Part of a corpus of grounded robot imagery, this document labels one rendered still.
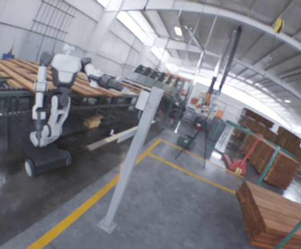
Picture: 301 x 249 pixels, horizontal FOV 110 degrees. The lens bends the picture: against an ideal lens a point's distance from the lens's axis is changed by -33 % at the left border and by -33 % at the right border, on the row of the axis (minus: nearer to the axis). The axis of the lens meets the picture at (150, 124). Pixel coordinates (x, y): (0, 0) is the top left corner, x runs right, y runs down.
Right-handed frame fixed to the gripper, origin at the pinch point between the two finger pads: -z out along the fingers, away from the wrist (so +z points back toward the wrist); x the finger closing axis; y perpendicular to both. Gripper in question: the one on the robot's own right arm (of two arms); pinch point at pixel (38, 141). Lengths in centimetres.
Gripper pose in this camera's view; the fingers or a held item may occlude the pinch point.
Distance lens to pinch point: 154.7
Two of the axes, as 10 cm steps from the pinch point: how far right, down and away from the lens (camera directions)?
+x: 6.9, 0.1, -7.3
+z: 0.1, -10.0, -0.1
